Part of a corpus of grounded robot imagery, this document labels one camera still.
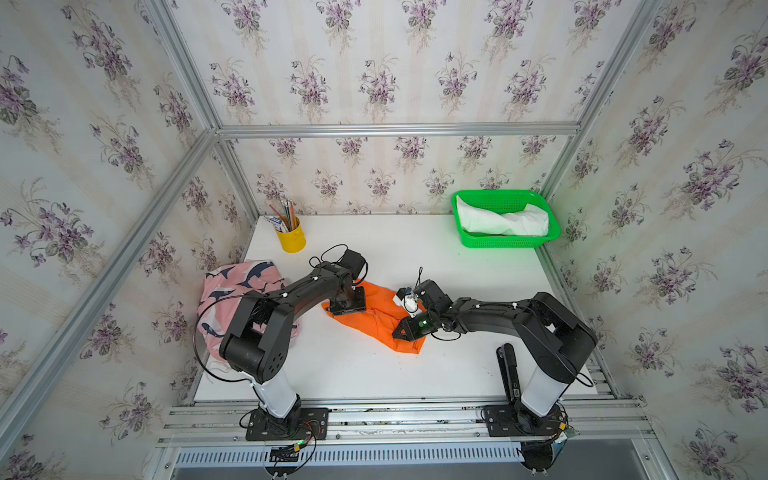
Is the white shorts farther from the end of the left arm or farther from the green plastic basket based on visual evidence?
the end of the left arm

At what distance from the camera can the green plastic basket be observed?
108 centimetres

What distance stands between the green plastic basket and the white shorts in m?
0.01

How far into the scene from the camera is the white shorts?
109cm
